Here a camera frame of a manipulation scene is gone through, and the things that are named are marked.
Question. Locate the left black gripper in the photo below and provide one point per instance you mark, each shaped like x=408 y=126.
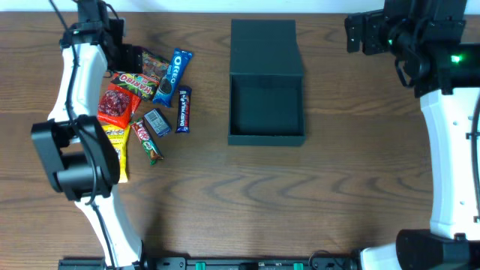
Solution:
x=133 y=59

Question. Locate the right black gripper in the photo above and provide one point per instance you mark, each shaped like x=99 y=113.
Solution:
x=364 y=31

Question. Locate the Haribo gummy candy bag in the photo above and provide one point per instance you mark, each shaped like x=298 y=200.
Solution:
x=145 y=84

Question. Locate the black gift box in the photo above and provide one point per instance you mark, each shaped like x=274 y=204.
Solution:
x=266 y=103

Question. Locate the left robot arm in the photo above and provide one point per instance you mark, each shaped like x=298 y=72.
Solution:
x=76 y=154

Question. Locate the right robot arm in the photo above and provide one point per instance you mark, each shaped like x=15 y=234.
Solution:
x=430 y=57

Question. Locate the blue Oreo cookie pack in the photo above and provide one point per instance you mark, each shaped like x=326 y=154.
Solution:
x=171 y=80

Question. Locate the red dried fruit bag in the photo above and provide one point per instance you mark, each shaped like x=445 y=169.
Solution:
x=118 y=104

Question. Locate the small dark blue carton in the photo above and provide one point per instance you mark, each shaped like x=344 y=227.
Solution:
x=158 y=122

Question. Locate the Dairy Milk chocolate bar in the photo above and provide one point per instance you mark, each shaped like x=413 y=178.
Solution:
x=184 y=105

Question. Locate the yellow sunflower seed bag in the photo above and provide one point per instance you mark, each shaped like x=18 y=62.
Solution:
x=119 y=139

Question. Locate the red green KitKat bar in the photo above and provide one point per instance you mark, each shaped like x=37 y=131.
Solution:
x=149 y=145

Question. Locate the black mounting rail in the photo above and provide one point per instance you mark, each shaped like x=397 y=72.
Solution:
x=181 y=263

